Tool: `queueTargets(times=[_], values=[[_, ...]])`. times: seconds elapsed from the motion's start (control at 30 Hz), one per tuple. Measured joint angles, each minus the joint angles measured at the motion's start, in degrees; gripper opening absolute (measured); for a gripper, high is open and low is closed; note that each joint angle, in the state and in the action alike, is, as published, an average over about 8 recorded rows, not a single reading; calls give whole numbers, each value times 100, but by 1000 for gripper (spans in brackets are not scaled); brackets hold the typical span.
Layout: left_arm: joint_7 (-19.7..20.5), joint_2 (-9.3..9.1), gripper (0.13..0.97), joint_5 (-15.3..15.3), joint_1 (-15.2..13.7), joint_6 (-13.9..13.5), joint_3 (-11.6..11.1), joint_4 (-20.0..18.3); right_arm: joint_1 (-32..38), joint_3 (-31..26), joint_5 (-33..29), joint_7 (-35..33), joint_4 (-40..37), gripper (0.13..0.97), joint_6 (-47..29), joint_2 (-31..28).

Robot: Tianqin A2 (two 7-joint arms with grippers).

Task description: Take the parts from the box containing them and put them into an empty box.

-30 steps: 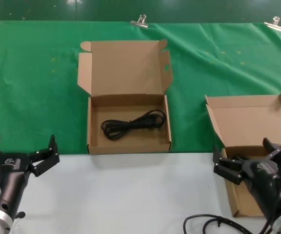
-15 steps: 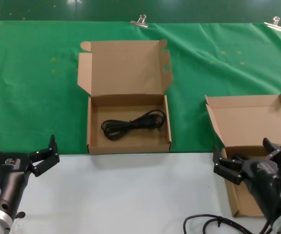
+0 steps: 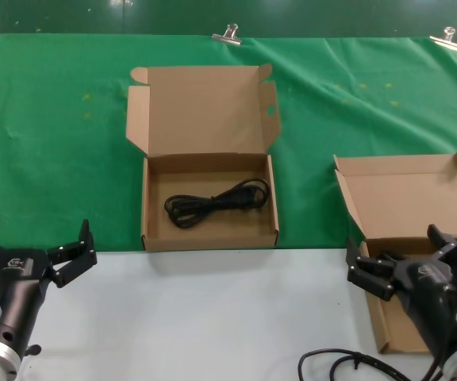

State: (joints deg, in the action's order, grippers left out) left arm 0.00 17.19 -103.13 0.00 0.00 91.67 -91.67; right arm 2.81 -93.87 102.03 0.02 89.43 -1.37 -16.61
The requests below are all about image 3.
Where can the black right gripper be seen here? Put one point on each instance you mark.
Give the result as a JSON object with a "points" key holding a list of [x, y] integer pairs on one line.
{"points": [[427, 289]]}

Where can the silver binder clip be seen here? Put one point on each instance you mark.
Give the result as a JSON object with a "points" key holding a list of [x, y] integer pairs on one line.
{"points": [[226, 37], [446, 39]]}

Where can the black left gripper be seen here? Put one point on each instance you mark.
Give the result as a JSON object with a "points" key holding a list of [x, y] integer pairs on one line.
{"points": [[18, 285]]}

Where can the large open cardboard box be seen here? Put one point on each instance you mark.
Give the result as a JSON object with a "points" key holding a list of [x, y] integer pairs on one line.
{"points": [[204, 115]]}

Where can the small open cardboard box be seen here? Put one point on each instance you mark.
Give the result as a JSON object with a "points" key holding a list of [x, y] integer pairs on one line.
{"points": [[403, 198]]}

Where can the green table cloth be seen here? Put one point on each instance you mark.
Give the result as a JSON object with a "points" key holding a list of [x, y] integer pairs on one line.
{"points": [[54, 139]]}

